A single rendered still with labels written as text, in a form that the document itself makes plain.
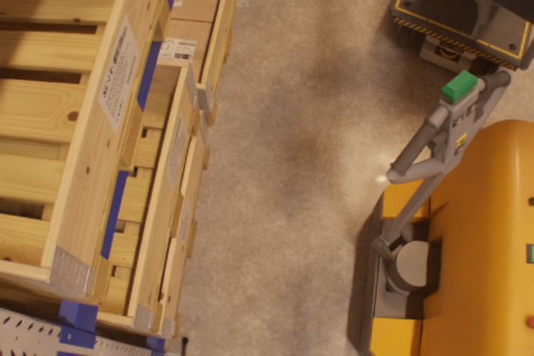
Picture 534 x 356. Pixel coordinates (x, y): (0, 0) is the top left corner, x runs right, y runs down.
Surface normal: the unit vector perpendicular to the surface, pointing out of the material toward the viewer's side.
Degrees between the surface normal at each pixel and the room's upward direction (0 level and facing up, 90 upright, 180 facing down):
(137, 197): 0
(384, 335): 22
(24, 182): 0
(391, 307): 0
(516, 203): 14
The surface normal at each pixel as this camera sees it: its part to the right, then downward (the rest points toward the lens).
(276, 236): -0.01, -0.36
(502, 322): -0.71, -0.34
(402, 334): -0.38, -0.37
